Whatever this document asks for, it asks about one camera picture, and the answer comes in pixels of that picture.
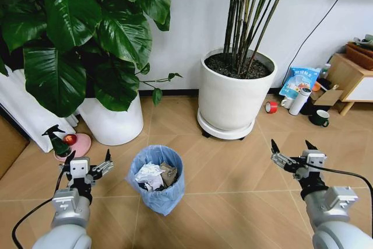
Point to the white mug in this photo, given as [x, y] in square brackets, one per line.
[287, 103]

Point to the red tape roll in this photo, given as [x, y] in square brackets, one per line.
[271, 107]

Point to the white folded panel boards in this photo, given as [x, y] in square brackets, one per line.
[26, 109]

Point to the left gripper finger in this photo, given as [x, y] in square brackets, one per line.
[69, 162]
[105, 166]

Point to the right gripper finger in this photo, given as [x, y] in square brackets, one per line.
[311, 145]
[281, 158]

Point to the white crumpled paper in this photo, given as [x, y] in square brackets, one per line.
[150, 174]

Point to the trash bin with blue bag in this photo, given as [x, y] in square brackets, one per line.
[163, 199]

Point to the large-leaf green plant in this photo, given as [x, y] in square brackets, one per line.
[73, 21]

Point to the brown basket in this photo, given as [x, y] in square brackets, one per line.
[360, 53]

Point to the red apple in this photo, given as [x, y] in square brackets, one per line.
[70, 139]

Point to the white thermos bottle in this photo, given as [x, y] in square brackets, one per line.
[298, 101]

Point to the dark green mug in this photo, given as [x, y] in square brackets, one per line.
[319, 119]

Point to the white wheeled pot tray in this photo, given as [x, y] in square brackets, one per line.
[221, 133]

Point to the small orange object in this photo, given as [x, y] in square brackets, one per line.
[316, 87]

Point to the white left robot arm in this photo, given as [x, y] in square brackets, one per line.
[68, 217]

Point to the dark green spray bottle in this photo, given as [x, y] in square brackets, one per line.
[59, 144]

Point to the pink plate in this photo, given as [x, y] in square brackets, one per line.
[83, 145]

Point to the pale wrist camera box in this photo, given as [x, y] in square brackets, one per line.
[80, 168]
[314, 158]

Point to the flat brown cardboard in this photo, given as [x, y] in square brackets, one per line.
[11, 150]

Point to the white pot with soil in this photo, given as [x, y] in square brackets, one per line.
[233, 100]

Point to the blue and white bag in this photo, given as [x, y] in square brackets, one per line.
[300, 78]

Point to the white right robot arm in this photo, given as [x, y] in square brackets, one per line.
[335, 217]

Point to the tall bamboo plant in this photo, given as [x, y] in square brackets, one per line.
[242, 27]

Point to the wooden cabinet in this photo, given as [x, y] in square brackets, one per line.
[352, 80]

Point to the plain white plant pot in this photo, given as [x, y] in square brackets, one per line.
[116, 128]

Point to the open cardboard box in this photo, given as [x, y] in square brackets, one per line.
[329, 97]

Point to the brown crumpled paper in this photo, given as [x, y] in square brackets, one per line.
[169, 173]

